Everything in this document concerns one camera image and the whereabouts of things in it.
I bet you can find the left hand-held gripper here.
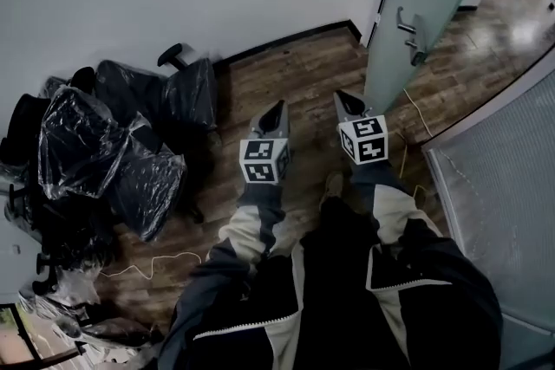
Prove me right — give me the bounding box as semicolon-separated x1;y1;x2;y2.
239;100;291;185

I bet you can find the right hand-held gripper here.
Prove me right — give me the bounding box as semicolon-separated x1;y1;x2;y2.
333;89;389;166

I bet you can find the metal door lever handle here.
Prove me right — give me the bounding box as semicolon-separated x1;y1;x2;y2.
395;5;429;67

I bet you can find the person's right forearm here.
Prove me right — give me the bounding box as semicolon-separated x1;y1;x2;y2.
348;161;444;251

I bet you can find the person's left forearm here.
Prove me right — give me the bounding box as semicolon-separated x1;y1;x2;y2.
206;180;288;270

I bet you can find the person's brown shoe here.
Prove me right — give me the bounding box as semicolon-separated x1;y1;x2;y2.
319;172;347;210

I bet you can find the black baseboard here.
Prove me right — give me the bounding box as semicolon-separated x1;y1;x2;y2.
211;18;363;67

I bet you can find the glass partition with white blinds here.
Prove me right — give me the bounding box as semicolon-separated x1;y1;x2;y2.
421;68;555;337

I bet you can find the person's torso in dark jacket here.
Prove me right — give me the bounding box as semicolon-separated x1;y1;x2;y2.
158;197;505;370

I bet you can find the yellow cable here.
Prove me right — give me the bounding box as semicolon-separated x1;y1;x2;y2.
396;87;436;198

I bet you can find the white cable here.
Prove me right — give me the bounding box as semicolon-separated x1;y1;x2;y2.
98;250;204;282

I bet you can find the window with dark frame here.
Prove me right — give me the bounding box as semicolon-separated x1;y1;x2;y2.
0;302;86;370

